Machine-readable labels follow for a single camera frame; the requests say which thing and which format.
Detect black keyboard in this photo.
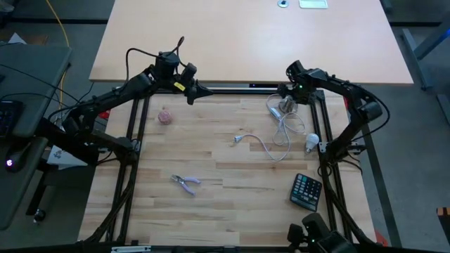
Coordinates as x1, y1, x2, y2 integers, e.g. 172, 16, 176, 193
0, 100, 24, 138

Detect orange black striped object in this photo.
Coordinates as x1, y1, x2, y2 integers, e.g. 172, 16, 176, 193
436, 207, 450, 226

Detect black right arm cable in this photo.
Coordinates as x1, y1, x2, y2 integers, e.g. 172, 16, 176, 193
351, 87, 391, 141

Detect yellow cable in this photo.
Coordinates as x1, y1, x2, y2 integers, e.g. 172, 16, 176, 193
45, 0, 70, 110

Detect black computer mouse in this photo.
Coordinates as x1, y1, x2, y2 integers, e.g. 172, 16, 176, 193
4, 147, 25, 173

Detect black desk support beam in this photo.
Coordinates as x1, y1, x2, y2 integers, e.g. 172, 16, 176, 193
26, 117, 100, 216

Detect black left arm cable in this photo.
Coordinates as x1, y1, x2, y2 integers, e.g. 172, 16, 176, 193
124, 35, 187, 84

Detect white sheet with drawing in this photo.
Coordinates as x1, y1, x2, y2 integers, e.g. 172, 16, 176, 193
46, 143, 89, 171

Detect silver bracket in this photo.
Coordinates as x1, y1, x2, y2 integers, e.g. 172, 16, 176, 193
110, 245, 152, 253

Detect black calculator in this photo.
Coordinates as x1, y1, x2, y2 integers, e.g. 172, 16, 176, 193
289, 173, 323, 213

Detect white flat pad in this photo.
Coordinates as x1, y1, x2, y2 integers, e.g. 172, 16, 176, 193
298, 0, 329, 9

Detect light wooden desk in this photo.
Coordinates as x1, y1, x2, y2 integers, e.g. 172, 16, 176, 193
89, 0, 415, 86

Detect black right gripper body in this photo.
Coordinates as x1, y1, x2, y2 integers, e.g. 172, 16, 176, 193
285, 59, 330, 105

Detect plain white paper sheet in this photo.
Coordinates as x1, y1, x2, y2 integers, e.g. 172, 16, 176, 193
7, 32, 27, 46

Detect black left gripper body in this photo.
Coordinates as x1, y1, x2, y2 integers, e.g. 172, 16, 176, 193
174, 62, 198, 105

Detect white lightbulb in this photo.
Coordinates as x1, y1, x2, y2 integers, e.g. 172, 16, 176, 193
304, 132, 321, 154

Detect lamp socket with white cord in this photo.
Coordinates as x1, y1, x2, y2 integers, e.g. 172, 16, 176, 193
233, 93, 307, 162

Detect purple-handled pliers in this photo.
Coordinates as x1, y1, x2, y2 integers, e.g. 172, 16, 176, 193
170, 174, 202, 197

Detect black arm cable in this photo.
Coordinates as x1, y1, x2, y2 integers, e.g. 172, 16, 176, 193
351, 87, 391, 141
124, 35, 187, 84

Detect black desk cable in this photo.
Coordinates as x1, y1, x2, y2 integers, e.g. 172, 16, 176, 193
0, 91, 64, 119
0, 63, 108, 120

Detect grey metal table leg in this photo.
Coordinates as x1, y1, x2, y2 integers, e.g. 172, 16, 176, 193
400, 20, 450, 93

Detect black aluminium rig frame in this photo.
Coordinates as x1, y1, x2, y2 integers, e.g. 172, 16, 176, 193
77, 86, 384, 253

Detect grey side desk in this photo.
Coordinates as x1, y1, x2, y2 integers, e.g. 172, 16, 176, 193
0, 44, 73, 231

